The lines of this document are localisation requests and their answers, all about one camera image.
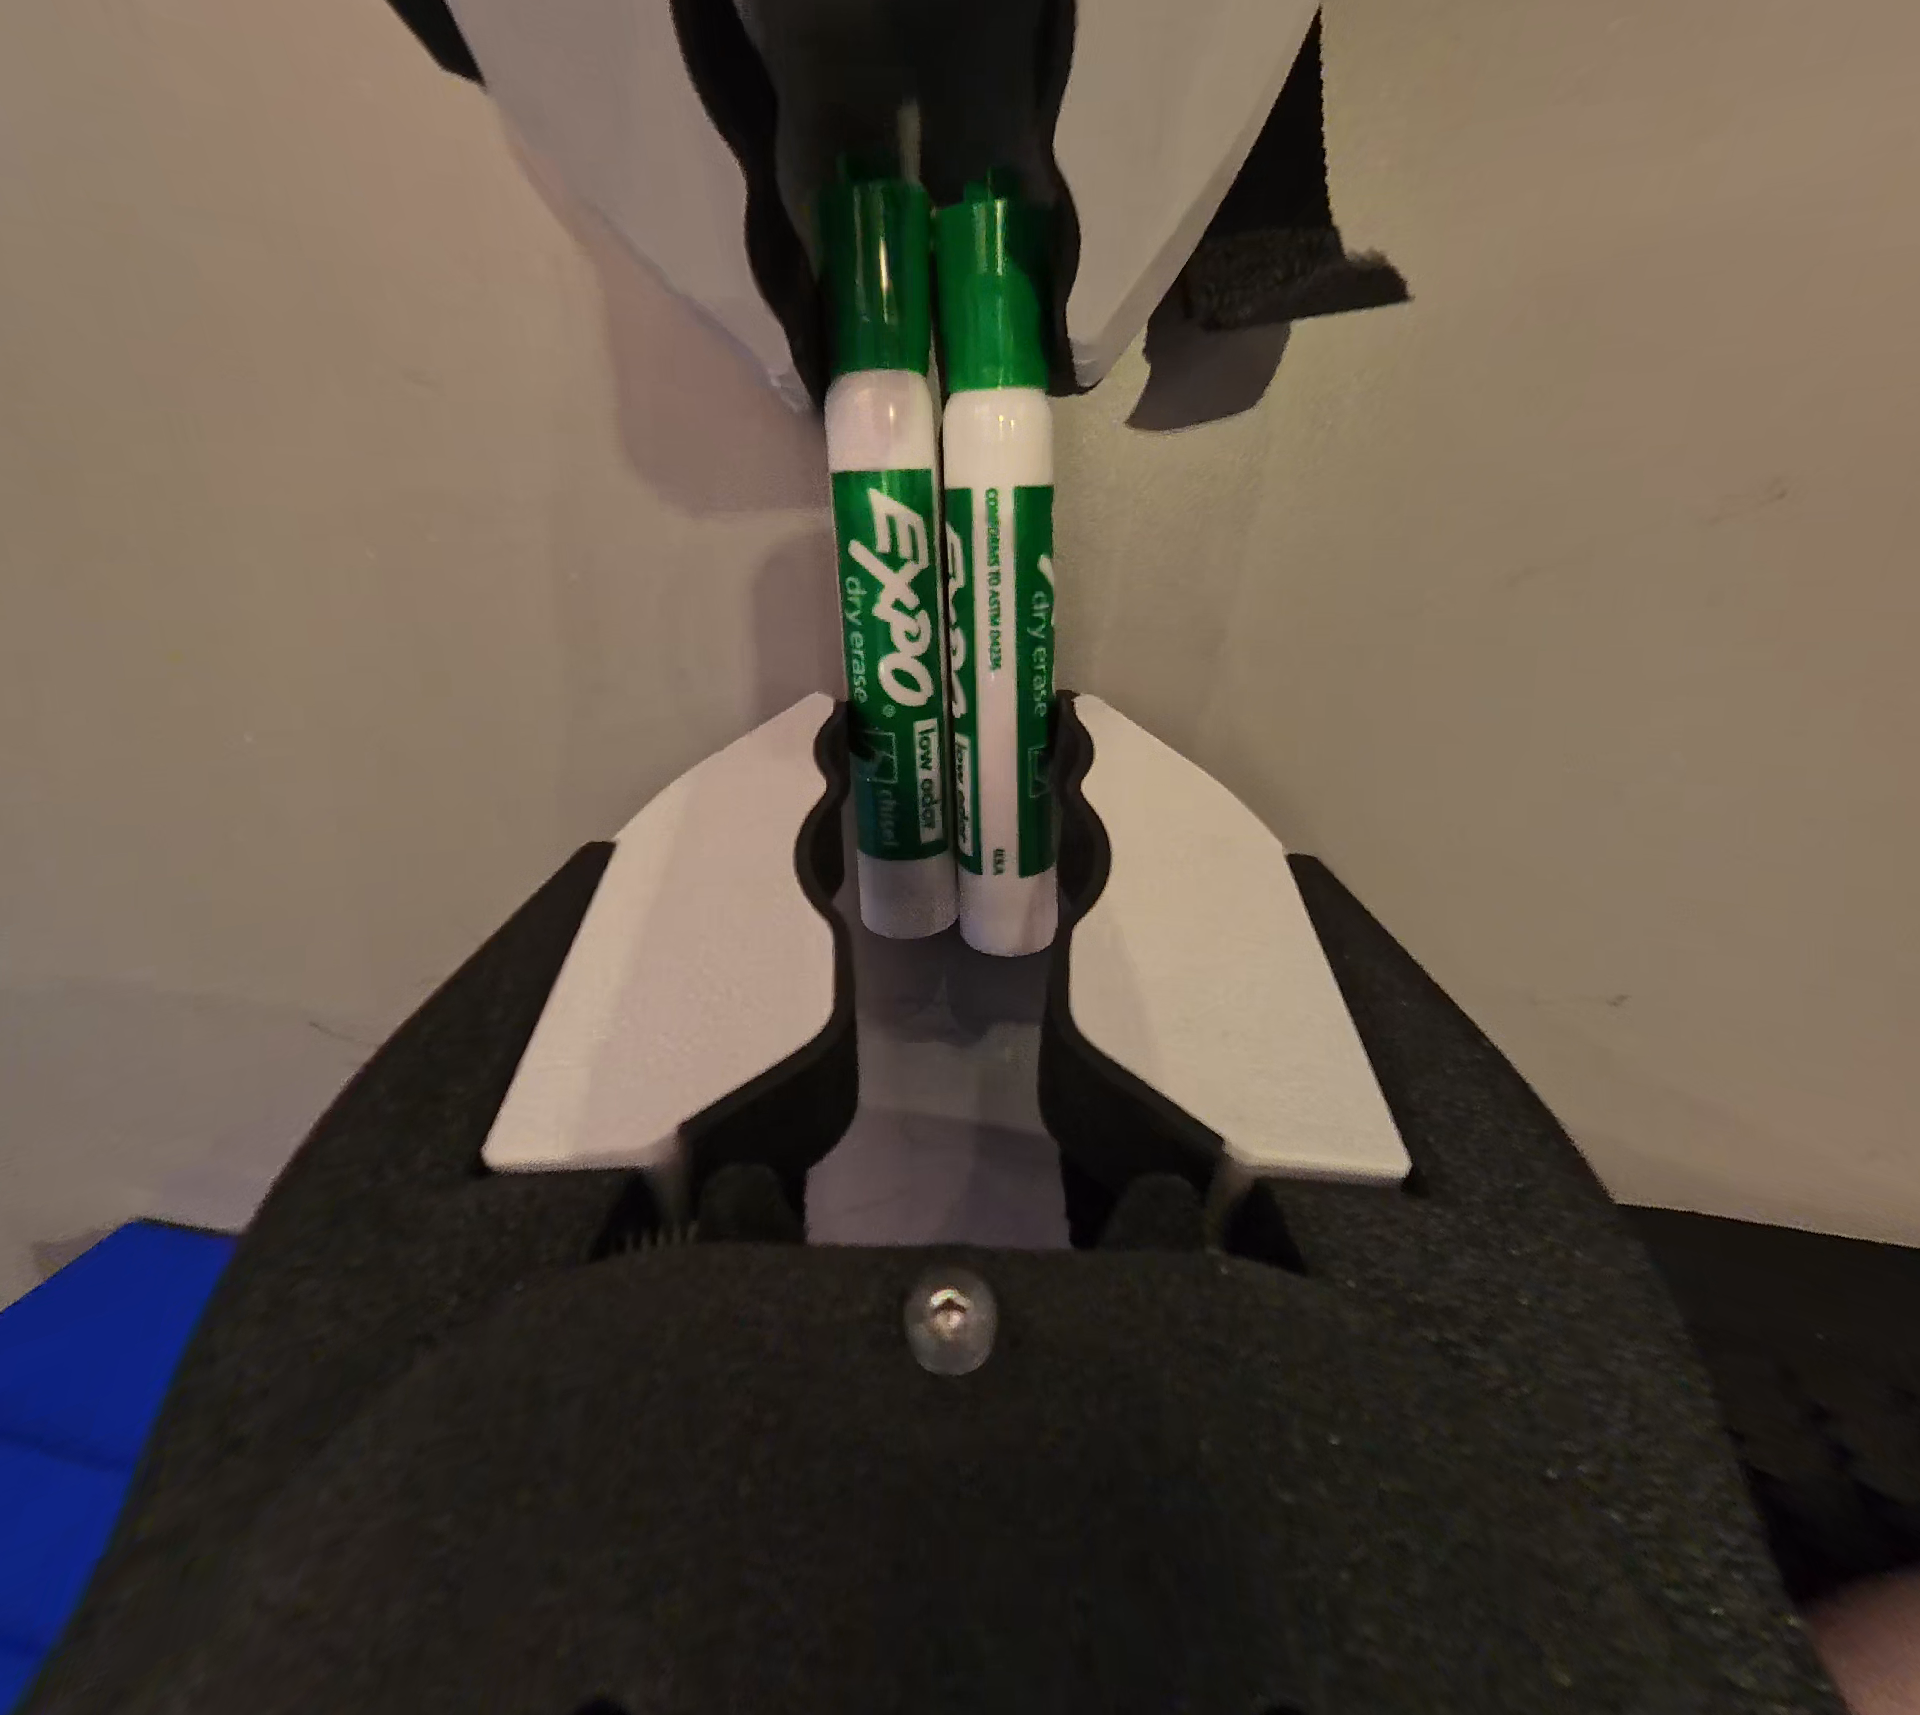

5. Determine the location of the black mesh armrest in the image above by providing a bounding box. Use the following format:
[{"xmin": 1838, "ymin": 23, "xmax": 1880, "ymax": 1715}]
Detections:
[{"xmin": 1612, "ymin": 1204, "xmax": 1920, "ymax": 1605}]

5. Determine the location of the green dry-erase marker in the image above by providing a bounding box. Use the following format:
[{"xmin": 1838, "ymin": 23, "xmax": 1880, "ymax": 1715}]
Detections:
[
  {"xmin": 933, "ymin": 178, "xmax": 1063, "ymax": 960},
  {"xmin": 819, "ymin": 168, "xmax": 965, "ymax": 941}
]

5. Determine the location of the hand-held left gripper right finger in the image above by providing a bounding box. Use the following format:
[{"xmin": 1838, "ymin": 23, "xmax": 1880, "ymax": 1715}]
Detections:
[{"xmin": 1045, "ymin": 694, "xmax": 1416, "ymax": 1187}]

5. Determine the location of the person's left forearm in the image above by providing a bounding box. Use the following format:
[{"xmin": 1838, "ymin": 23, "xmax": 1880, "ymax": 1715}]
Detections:
[{"xmin": 1789, "ymin": 1583, "xmax": 1920, "ymax": 1715}]

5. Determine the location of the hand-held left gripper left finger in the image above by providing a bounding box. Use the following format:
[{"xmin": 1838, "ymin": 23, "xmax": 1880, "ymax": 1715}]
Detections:
[{"xmin": 480, "ymin": 694, "xmax": 861, "ymax": 1178}]

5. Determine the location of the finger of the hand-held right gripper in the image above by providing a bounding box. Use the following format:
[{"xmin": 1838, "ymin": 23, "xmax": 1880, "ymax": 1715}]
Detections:
[
  {"xmin": 1019, "ymin": 0, "xmax": 1390, "ymax": 394},
  {"xmin": 346, "ymin": 0, "xmax": 842, "ymax": 394}
]

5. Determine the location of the blue plastic bin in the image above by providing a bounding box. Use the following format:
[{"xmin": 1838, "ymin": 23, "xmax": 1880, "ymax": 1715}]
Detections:
[{"xmin": 0, "ymin": 1216, "xmax": 244, "ymax": 1715}]

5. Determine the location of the black hook-and-loop strap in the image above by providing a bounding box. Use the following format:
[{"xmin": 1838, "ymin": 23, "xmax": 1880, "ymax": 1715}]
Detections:
[{"xmin": 1142, "ymin": 11, "xmax": 1412, "ymax": 330}]

